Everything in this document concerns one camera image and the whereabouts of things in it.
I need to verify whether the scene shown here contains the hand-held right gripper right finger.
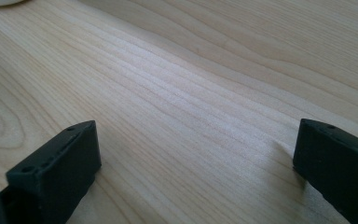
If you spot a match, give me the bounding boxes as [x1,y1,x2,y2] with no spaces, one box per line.
[293,118,358,224]

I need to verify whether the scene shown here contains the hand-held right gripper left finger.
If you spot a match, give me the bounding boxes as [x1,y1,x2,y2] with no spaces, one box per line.
[0,119,103,224]

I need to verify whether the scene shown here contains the white cup with red lid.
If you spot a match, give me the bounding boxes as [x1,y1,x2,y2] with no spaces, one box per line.
[0,0,24,7]

